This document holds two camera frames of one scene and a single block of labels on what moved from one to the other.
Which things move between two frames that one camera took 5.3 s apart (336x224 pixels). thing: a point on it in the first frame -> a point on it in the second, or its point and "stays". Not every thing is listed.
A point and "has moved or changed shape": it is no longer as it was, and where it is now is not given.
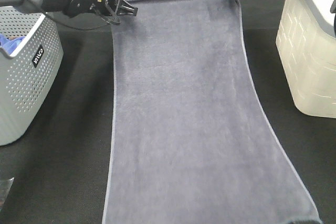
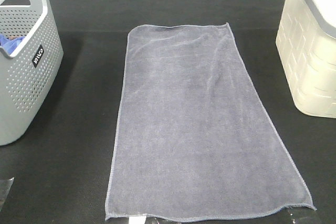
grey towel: [191, 141] has moved or changed shape
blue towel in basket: [9, 44] stays
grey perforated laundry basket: [28, 73] stays
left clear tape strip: [5, 185] stays
